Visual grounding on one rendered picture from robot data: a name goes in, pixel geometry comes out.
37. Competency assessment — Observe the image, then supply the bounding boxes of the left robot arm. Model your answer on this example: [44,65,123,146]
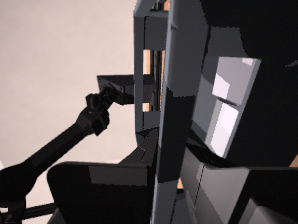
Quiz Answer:
[0,83,122,224]

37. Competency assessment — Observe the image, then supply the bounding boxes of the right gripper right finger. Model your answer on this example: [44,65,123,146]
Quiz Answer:
[180,137,298,224]

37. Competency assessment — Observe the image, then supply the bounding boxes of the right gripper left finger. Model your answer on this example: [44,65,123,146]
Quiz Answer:
[46,130,159,224]

